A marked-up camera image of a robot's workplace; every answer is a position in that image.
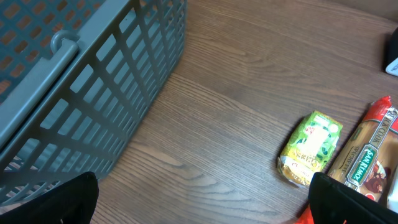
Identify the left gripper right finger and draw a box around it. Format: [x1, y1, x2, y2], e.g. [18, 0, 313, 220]
[308, 172, 397, 224]

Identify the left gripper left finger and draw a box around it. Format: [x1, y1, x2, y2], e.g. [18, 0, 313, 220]
[1, 172, 99, 224]

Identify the green yellow snack bar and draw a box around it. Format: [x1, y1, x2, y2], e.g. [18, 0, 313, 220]
[277, 110, 343, 187]

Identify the white Pantene tube gold cap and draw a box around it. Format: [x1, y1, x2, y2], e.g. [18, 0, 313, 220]
[386, 168, 398, 213]

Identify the spaghetti pack with red ends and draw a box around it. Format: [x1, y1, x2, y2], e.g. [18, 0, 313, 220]
[294, 95, 398, 224]

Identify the white barcode scanner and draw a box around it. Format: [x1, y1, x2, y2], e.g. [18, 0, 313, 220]
[385, 29, 398, 76]

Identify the grey plastic basket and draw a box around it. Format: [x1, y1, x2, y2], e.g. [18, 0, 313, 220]
[1, 0, 187, 206]

